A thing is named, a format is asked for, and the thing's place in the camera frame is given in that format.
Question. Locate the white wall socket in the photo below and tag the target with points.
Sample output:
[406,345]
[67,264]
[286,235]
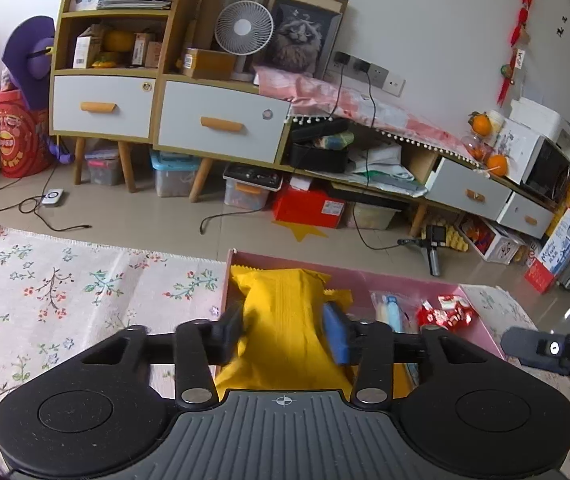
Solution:
[392,82]

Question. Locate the brown cardboard box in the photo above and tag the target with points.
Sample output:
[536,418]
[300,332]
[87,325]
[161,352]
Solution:
[210,65]

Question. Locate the microwave oven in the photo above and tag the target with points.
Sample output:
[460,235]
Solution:
[547,170]

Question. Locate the wide white stand drawer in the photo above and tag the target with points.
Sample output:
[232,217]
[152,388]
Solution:
[450,180]

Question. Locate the small brown box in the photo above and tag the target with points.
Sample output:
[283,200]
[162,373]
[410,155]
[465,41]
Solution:
[156,55]
[140,49]

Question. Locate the black bag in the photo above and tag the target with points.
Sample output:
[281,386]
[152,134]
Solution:
[315,160]

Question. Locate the white foam box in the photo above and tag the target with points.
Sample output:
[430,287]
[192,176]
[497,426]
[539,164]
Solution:
[540,120]

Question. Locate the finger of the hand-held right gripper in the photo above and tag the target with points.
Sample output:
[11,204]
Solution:
[520,345]

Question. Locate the black handheld gimbal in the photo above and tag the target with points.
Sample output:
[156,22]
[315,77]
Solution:
[435,240]

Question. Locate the yellow pumpkin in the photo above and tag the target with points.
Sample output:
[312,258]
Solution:
[117,40]

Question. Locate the white charger puck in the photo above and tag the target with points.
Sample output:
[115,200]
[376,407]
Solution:
[54,197]

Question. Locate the pile of papers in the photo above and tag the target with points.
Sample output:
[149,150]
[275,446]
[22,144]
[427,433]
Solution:
[385,165]

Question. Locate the red hanging wall ornament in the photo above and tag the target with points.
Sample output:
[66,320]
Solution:
[512,70]

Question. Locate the purple plush toy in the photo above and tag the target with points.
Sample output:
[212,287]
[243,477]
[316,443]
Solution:
[27,45]

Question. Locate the white desk fan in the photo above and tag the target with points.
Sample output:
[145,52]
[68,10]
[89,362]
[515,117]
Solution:
[244,27]

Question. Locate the long white snack packet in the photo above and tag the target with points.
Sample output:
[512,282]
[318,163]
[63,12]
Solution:
[390,310]

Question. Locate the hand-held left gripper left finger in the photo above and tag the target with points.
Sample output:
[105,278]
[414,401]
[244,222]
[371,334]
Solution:
[230,335]

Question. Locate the pink cardboard box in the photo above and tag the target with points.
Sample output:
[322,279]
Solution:
[405,285]

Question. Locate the white blue red carton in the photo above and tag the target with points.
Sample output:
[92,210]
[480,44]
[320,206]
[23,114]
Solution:
[565,245]

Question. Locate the pink floral cloth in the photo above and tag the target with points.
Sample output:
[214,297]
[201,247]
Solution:
[315,90]

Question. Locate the white drawer with round sticker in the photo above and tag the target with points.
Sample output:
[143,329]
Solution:
[190,105]

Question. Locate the low clear plastic bin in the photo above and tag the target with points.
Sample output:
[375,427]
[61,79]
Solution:
[372,217]

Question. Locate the clear storage bin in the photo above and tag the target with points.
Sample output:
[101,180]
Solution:
[102,170]

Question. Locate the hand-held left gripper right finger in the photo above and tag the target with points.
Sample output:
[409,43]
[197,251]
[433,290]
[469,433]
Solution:
[337,337]

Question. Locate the red gift bag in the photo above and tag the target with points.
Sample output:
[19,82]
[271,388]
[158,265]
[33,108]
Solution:
[20,145]

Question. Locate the storage bin with black device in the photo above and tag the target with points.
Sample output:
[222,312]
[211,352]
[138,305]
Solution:
[245,195]

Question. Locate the small white stand drawer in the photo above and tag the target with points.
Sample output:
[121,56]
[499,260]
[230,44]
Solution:
[515,215]

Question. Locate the wall power outlets with plugs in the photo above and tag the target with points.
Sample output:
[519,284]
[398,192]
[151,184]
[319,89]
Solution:
[355,65]

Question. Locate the flat red box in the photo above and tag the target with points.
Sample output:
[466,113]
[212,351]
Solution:
[305,207]

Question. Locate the blue lid storage bin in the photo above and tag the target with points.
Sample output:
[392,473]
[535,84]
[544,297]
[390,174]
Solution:
[172,180]

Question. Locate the white cartoon print box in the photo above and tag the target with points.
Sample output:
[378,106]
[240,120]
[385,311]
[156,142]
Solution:
[490,242]

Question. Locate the wooden drawer cabinet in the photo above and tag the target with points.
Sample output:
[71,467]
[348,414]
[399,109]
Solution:
[177,10]

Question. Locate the low wooden media stand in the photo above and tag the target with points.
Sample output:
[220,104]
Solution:
[417,160]

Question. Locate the floral tablecloth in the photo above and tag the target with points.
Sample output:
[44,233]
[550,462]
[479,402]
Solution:
[65,285]

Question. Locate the white box with label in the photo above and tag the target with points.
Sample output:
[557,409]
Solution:
[85,50]

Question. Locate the framed cat picture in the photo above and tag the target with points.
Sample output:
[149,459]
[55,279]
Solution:
[297,35]

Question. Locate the plain white cabinet drawer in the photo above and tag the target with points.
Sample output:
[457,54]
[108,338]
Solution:
[115,125]

